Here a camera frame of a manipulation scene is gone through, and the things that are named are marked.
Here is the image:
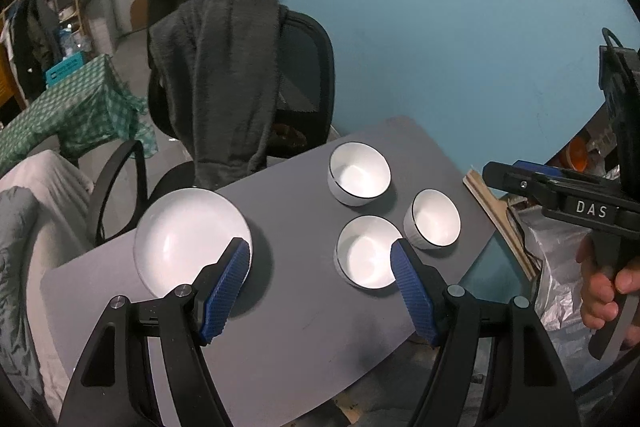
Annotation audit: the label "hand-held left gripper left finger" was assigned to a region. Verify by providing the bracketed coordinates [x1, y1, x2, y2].
[58, 237, 252, 427]

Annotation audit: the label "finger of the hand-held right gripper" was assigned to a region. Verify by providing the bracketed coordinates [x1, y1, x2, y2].
[512, 161, 618, 186]
[482, 161, 556, 208]

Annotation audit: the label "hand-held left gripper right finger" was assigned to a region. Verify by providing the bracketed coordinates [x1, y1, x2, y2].
[390, 238, 576, 427]

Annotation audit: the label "small white bowl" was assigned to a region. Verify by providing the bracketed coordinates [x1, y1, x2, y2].
[403, 189, 461, 251]
[333, 215, 403, 291]

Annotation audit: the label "white plate with black rim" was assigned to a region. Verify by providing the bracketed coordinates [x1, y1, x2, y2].
[133, 188, 254, 300]

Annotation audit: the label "large white bowl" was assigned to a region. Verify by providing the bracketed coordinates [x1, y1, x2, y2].
[327, 141, 392, 206]

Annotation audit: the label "person's right hand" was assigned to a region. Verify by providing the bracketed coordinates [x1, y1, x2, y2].
[576, 229, 640, 333]

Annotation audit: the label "wooden board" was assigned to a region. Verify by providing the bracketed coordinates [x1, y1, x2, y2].
[462, 169, 543, 280]

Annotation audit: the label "orange round container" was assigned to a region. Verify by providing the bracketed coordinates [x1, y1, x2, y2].
[562, 137, 588, 172]

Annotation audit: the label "silver plastic bag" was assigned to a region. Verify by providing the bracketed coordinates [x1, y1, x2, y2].
[505, 202, 621, 388]

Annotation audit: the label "dark grey fleece robe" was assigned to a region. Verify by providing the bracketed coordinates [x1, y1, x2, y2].
[148, 0, 289, 190]

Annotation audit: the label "grey duvet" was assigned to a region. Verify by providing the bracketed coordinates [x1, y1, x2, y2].
[0, 187, 41, 408]

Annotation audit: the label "black office chair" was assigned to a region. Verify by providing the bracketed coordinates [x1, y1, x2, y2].
[86, 11, 336, 248]

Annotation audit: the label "green checked cloth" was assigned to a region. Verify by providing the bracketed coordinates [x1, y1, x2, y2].
[0, 53, 158, 178]

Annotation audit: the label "blue plastic crate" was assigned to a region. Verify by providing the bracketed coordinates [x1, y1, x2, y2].
[44, 52, 91, 85]

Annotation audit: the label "brown cardboard piece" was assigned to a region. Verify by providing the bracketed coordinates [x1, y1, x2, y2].
[131, 0, 151, 32]

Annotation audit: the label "dark clothes on rack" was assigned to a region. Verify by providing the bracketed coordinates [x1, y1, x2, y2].
[10, 0, 63, 78]

